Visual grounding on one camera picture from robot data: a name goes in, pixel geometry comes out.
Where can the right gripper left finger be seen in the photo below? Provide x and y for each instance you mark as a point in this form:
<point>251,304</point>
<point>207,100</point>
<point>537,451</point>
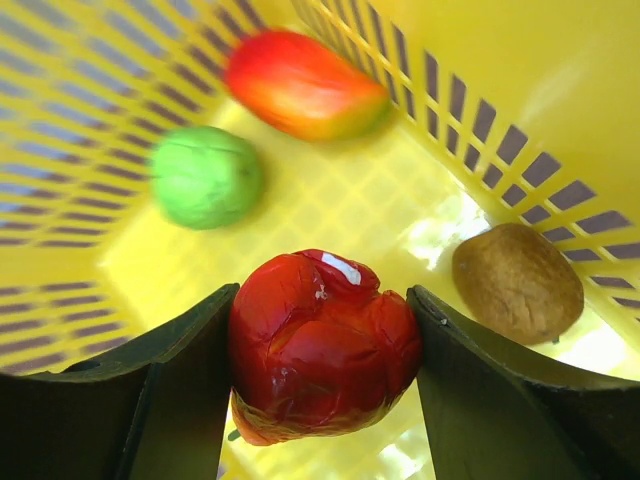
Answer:
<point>152,408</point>

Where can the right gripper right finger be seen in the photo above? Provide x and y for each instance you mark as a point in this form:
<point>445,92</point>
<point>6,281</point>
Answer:
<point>494,409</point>

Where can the brown toy kiwi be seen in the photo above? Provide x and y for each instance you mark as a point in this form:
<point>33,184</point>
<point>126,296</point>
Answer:
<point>518,284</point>

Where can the glossy red toy pepper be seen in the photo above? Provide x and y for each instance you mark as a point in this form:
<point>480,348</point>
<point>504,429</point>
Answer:
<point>317,349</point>

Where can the green toy cabbage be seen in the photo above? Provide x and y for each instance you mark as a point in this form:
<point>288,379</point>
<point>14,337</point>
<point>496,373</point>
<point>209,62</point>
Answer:
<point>203,177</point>

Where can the red yellow toy mango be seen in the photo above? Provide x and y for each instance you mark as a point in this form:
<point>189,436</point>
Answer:
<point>302,88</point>

